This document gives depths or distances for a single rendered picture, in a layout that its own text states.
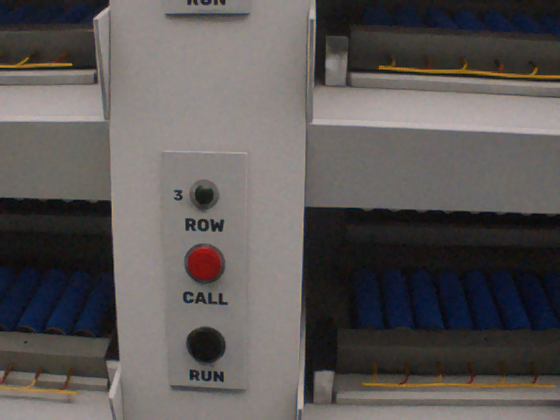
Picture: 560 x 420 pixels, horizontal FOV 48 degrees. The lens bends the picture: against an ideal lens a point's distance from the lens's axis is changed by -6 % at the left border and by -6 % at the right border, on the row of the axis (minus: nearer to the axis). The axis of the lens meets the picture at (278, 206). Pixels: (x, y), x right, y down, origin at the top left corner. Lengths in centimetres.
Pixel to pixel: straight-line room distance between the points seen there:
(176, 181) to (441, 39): 17
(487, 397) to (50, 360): 27
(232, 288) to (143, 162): 7
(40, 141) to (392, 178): 17
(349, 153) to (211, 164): 7
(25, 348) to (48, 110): 16
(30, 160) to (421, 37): 22
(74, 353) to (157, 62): 19
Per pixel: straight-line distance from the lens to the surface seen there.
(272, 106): 31
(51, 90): 37
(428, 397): 41
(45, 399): 43
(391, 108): 33
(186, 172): 31
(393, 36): 38
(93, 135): 33
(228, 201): 31
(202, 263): 32
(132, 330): 34
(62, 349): 42
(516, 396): 42
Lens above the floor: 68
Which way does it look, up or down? 12 degrees down
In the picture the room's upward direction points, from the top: 1 degrees clockwise
